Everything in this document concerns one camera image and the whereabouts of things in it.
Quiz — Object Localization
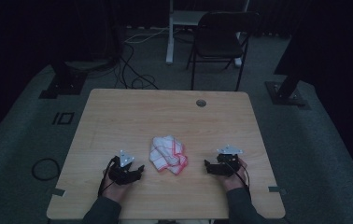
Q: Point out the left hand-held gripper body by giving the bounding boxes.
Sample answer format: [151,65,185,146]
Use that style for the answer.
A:
[107,149,139,187]

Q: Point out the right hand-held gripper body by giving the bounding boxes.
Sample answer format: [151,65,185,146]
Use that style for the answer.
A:
[213,145,245,177]

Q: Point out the white cloth with red edge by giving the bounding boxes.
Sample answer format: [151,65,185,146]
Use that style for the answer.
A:
[148,134,189,176]

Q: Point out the person's left hand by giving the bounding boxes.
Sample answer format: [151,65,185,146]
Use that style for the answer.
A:
[102,167,131,203]

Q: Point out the person's right hand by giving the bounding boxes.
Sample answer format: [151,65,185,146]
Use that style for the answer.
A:
[220,158,249,192]

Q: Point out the grey tape piece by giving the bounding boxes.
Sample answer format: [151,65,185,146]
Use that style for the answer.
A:
[50,187,67,198]
[267,185,288,196]

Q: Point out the grey round stand base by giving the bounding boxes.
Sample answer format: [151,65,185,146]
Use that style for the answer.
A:
[64,59,117,73]

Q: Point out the black folding chair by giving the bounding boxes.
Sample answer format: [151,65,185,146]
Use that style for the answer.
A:
[185,10,261,92]

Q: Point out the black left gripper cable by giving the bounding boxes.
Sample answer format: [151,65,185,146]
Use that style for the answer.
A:
[97,155,120,198]

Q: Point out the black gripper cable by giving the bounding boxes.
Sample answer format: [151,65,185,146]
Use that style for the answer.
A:
[227,160,252,195]
[97,155,120,198]

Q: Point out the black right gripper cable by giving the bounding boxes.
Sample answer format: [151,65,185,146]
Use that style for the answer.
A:
[227,160,252,195]

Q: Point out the black stand with base plate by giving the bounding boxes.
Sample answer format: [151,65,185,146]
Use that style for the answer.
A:
[264,62,312,110]
[38,60,89,100]

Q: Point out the black floor cables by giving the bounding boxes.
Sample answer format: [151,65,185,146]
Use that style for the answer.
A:
[113,40,161,91]

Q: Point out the white desk frame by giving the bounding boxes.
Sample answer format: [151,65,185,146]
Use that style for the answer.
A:
[165,0,251,68]

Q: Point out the white floor cable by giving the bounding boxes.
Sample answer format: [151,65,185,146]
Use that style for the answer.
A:
[123,26,170,45]

